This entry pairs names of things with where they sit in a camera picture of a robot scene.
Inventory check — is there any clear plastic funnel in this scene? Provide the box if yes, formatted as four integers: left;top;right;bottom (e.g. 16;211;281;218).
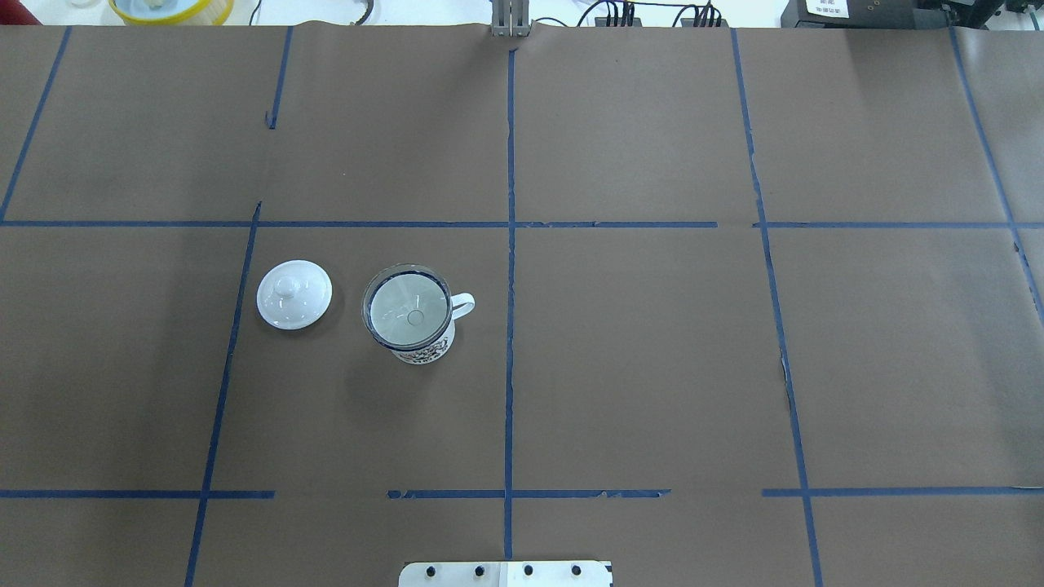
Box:
361;263;452;352

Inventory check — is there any white ceramic lid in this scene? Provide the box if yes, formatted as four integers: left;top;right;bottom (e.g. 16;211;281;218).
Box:
256;259;334;330

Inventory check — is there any white enamel mug blue rim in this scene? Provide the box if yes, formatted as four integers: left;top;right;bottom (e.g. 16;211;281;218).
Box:
381;289;475;365

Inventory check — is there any yellow blue bowl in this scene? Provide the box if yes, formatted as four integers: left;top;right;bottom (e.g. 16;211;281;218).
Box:
106;0;235;26

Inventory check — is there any grey metal clamp bracket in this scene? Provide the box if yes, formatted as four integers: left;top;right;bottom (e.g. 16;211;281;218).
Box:
491;0;532;38

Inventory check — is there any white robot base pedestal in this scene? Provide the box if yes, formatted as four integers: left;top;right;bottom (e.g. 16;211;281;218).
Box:
398;560;614;586

